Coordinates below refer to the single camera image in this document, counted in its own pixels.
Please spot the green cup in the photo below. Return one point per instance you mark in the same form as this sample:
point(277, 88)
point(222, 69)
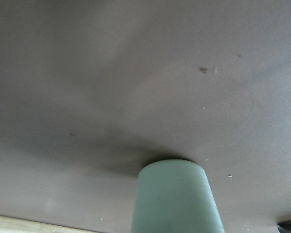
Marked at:
point(174, 196)

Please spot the wooden cutting board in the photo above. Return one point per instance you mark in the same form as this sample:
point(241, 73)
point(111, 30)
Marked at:
point(15, 225)

